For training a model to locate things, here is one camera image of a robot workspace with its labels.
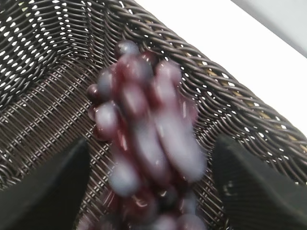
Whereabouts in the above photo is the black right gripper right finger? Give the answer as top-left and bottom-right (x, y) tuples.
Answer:
(212, 135), (307, 230)

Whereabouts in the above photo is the purple grape bunch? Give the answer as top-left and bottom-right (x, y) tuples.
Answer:
(77, 40), (206, 230)

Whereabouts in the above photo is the dark brown wicker basket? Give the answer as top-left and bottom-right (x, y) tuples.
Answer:
(0, 0), (307, 230)

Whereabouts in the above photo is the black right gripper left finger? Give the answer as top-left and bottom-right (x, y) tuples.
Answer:
(0, 138), (90, 230)

